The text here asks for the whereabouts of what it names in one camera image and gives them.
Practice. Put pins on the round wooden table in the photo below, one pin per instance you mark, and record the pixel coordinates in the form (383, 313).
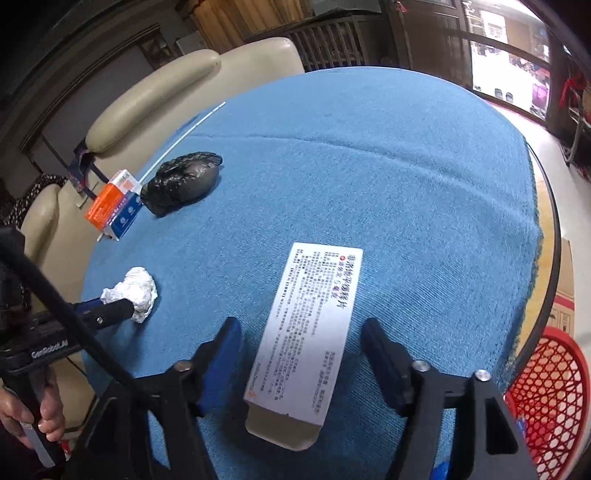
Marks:
(551, 258)

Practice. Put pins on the orange and white box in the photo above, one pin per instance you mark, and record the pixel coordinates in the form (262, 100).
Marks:
(108, 203)

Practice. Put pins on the black white patterned clothing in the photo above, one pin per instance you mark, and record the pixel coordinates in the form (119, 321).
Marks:
(32, 191)

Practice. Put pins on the white refrigerator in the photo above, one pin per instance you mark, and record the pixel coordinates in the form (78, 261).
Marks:
(191, 44)

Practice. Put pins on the patterned cloth bag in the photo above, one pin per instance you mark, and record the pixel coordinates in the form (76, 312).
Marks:
(81, 161)

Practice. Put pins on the red cloth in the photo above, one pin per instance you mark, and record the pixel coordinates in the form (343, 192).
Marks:
(572, 85)

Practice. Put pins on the wooden glazed door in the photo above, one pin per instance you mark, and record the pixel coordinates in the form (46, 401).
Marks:
(429, 41)

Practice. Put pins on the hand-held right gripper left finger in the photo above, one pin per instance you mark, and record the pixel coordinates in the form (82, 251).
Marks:
(221, 364)

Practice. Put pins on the blue tablecloth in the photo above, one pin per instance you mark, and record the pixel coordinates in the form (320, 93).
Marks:
(369, 184)

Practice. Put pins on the wooden crib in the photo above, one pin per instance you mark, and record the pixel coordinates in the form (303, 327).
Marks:
(332, 41)

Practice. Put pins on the white printed medicine box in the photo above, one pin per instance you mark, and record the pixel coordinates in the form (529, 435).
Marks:
(309, 323)

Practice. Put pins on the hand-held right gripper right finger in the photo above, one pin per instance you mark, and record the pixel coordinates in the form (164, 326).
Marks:
(385, 364)

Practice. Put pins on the red plastic basket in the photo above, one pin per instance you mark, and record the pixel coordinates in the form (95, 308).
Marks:
(549, 392)

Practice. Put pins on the white paper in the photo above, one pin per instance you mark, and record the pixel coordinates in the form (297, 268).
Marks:
(138, 288)

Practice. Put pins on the black plastic bag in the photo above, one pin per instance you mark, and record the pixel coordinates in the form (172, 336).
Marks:
(184, 182)

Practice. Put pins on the cardboard box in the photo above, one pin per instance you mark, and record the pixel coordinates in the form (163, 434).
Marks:
(564, 286)

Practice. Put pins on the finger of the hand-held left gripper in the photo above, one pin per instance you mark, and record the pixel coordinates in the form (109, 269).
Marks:
(104, 314)
(88, 304)

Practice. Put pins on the purple bag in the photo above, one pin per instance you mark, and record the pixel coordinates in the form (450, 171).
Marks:
(540, 94)

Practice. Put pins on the cream leather sofa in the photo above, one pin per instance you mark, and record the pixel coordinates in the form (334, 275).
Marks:
(157, 101)

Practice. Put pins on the thin white stick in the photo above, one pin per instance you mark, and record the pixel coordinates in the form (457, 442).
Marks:
(184, 131)

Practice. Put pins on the wooden glazed door frame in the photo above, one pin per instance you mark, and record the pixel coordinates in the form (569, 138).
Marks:
(556, 69)

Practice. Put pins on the person's left hand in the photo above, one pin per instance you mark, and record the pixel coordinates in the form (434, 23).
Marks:
(48, 406)

